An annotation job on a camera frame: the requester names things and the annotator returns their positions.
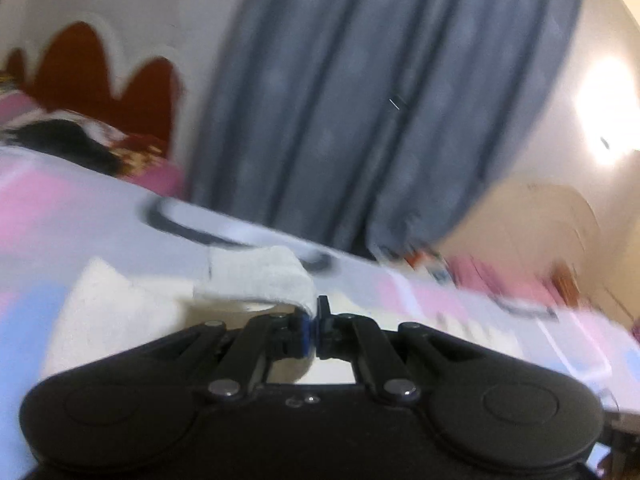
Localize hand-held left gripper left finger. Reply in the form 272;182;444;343
145;309;314;401

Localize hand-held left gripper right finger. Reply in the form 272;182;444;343
314;295;472;404

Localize small white fleece garment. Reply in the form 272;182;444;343
40;245;321;386

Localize orange and white clutter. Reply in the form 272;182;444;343
377;245;453;285

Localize pink pillows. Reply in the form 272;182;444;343
447;255;566;308

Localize pink pillow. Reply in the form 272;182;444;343
120;159;187;199

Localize blue-grey curtain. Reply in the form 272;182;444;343
186;0;590;261

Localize cream arched headboard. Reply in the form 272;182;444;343
440;180;603;306

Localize brown bag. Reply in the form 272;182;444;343
552;264;581;306

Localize black and floral cloth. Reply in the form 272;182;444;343
0;110;166;177

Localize red scalloped headboard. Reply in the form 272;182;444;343
4;21;185;155

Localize glowing wall lamp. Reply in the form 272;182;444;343
572;55;637;167

